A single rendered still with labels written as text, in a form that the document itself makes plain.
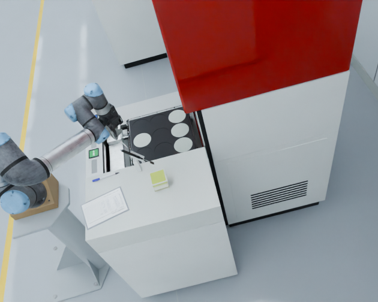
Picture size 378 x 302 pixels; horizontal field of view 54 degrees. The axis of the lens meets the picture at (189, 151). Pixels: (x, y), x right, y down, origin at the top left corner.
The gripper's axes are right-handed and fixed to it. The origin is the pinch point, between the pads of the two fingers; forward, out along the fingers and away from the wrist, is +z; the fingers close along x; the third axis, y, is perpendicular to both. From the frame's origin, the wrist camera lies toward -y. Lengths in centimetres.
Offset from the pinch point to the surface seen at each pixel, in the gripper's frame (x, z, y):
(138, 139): -0.8, 11.9, 11.5
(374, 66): -53, 81, 201
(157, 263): -43, 48, -28
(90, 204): -16.7, 4.8, -31.9
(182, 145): -25.1, 11.9, 22.4
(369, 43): -43, 67, 209
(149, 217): -45.1, 5.1, -19.4
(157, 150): -15.7, 11.9, 12.3
